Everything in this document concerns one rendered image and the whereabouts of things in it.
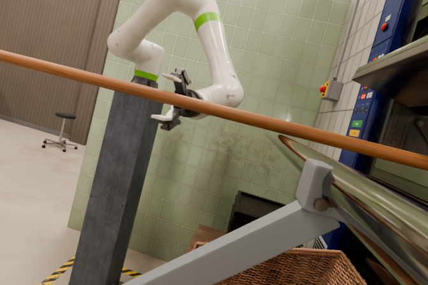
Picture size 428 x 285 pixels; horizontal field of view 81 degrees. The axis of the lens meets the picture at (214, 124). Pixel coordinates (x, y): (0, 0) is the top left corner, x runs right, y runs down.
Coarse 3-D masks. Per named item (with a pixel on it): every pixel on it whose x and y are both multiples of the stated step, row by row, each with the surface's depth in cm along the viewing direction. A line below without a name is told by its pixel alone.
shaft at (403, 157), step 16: (16, 64) 65; (32, 64) 64; (48, 64) 63; (80, 80) 62; (96, 80) 61; (112, 80) 61; (144, 96) 60; (160, 96) 59; (176, 96) 59; (208, 112) 58; (224, 112) 57; (240, 112) 57; (272, 128) 56; (288, 128) 55; (304, 128) 55; (336, 144) 54; (352, 144) 53; (368, 144) 53; (400, 160) 52; (416, 160) 52
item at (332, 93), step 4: (332, 80) 137; (324, 84) 146; (328, 84) 138; (332, 84) 137; (336, 84) 137; (340, 84) 137; (328, 88) 138; (332, 88) 137; (336, 88) 137; (340, 88) 137; (324, 92) 142; (328, 92) 138; (332, 92) 137; (336, 92) 137; (340, 92) 137; (324, 96) 139; (328, 96) 138; (332, 96) 137; (336, 96) 137; (328, 100) 145; (332, 100) 141; (336, 100) 137
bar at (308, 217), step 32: (320, 160) 21; (320, 192) 18; (352, 192) 13; (384, 192) 12; (256, 224) 20; (288, 224) 19; (320, 224) 18; (352, 224) 13; (384, 224) 10; (416, 224) 9; (192, 256) 20; (224, 256) 19; (256, 256) 19; (384, 256) 10; (416, 256) 8
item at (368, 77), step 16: (416, 48) 52; (384, 64) 64; (400, 64) 58; (416, 64) 55; (352, 80) 83; (368, 80) 77; (384, 80) 71; (400, 80) 66; (416, 80) 62; (400, 96) 76; (416, 96) 71
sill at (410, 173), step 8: (376, 160) 83; (384, 160) 79; (376, 168) 82; (384, 168) 78; (392, 168) 74; (400, 168) 70; (408, 168) 67; (416, 168) 64; (400, 176) 69; (408, 176) 66; (416, 176) 63; (424, 176) 60; (424, 184) 60
